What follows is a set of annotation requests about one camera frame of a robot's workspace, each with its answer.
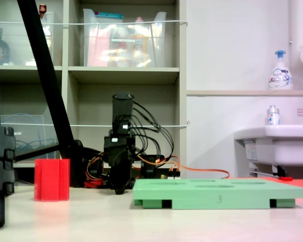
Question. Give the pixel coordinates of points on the black tripod brace bar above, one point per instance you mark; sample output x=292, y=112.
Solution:
x=35, y=152

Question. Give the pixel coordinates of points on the white foam soap dispenser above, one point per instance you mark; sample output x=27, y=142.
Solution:
x=280, y=78

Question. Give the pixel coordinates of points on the dark glass bottle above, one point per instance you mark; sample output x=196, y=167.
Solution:
x=2, y=50

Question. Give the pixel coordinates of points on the small clear bottle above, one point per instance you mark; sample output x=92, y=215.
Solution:
x=272, y=118

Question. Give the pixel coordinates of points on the white sink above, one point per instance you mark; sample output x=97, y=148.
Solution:
x=280, y=148

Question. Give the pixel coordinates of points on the notched black stack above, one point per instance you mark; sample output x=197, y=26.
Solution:
x=1, y=161

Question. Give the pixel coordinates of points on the beige shelf unit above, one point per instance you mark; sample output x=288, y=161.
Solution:
x=123, y=71

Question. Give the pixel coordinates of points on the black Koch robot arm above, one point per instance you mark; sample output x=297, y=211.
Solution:
x=122, y=106

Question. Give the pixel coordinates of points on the teal edged plastic pouch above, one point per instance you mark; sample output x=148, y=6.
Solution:
x=108, y=15

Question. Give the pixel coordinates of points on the circuit board with connectors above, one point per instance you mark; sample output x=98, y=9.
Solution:
x=171, y=177

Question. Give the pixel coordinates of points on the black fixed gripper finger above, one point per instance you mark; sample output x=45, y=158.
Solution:
x=121, y=180

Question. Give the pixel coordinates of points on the red cross columnar block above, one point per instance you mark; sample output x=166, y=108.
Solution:
x=51, y=180

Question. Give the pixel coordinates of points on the large clear plastic storage bin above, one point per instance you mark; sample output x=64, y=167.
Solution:
x=101, y=50

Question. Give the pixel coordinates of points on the black tripod leg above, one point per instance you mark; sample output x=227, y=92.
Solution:
x=44, y=65

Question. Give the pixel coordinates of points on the green shape sorting board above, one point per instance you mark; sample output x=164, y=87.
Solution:
x=204, y=194

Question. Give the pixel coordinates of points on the orange label refill bottle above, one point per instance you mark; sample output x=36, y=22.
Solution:
x=139, y=45

